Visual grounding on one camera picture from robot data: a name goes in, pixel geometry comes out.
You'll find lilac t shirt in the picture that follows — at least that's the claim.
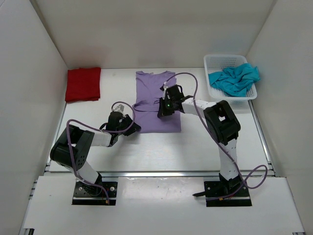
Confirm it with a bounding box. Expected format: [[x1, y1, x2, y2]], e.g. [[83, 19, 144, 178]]
[[133, 71, 181, 134]]

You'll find red t shirt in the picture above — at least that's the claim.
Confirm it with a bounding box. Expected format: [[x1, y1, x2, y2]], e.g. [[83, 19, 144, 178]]
[[65, 67, 101, 103]]

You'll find teal t shirt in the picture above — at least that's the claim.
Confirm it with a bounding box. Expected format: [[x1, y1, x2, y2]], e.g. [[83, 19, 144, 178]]
[[208, 63, 260, 97]]

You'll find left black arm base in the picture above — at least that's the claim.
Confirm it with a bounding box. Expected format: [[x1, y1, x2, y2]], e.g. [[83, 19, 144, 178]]
[[72, 179, 118, 206]]

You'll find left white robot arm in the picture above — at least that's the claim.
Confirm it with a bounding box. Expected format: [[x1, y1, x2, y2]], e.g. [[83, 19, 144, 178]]
[[50, 111, 141, 196]]

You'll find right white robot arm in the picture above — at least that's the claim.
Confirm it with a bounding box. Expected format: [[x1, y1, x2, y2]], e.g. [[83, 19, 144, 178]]
[[157, 85, 241, 196]]

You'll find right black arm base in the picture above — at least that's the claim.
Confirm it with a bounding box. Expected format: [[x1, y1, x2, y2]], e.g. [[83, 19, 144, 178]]
[[193, 181, 252, 207]]

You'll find white plastic basket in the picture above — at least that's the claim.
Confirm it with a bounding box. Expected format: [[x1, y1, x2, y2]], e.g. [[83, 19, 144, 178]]
[[203, 54, 257, 101]]

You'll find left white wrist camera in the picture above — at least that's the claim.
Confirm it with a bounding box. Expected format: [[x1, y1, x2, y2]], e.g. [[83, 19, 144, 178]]
[[112, 104, 124, 115]]

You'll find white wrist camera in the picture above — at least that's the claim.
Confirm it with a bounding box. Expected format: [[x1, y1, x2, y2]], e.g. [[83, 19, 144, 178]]
[[112, 104, 124, 115], [160, 81, 169, 99]]

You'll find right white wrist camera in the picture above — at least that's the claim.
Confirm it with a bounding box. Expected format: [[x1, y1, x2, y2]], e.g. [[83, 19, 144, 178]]
[[160, 81, 169, 99]]

